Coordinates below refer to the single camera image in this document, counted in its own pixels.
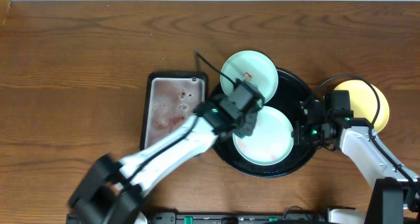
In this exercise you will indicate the pale green plate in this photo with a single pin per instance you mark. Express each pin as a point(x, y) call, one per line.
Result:
point(271, 141)

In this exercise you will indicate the light blue plate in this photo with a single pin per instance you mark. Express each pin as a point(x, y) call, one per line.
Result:
point(254, 67)

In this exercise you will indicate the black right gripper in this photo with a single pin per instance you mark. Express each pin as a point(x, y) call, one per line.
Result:
point(300, 137)

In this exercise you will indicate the round black tray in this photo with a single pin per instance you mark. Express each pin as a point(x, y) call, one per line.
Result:
point(290, 93)

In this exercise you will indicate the yellow plate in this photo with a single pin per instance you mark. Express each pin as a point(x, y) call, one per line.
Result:
point(364, 103)

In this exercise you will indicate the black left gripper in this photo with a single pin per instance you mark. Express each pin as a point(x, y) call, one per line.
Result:
point(247, 128)

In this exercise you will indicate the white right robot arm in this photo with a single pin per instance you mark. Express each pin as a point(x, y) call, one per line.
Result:
point(395, 187)

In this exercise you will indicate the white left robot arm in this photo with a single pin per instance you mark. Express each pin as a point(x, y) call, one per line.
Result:
point(115, 192)

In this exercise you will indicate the rectangular black metal tray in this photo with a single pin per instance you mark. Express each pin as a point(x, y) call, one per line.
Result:
point(170, 100)

